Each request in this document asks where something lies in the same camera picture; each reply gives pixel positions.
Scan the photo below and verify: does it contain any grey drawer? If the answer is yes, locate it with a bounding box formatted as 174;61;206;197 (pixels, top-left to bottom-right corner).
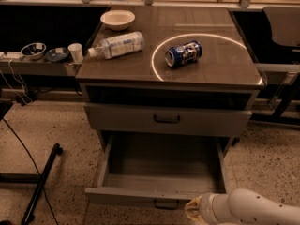
84;103;252;137
85;132;229;210

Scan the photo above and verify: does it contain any white paper bowl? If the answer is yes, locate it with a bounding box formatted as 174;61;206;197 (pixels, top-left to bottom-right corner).
100;10;135;31

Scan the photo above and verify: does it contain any black metal stand leg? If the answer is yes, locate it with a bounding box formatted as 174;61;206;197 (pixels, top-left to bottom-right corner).
0;143;63;225

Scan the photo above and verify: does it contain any white thin cable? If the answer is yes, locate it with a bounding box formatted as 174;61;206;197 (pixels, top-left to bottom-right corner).
0;59;33;105

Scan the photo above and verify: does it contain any white paper cup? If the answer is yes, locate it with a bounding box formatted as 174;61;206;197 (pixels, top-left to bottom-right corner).
67;43;83;63

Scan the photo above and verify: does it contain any grey top drawer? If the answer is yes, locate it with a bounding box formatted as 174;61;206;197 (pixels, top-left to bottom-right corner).
84;103;252;137

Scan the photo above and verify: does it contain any blue ceramic bowl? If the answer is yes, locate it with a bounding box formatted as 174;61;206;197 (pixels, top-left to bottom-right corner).
45;47;69;62

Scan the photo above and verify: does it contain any grey drawer cabinet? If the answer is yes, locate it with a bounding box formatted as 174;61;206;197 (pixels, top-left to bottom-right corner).
75;5;264;148

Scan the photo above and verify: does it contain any white power strip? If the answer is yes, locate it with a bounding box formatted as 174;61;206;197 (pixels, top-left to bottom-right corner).
0;52;23;60

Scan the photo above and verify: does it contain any clear plastic water bottle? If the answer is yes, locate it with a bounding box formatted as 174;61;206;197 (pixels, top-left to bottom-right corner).
88;32;144;59

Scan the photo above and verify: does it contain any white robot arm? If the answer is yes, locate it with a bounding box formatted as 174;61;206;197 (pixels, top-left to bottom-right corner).
185;188;300;225

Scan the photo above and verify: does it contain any blue soda can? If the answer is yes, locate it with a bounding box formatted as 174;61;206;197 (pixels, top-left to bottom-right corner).
165;40;203;68

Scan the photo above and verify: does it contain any black floor cable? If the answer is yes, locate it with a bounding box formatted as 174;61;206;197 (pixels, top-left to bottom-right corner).
2;118;60;225

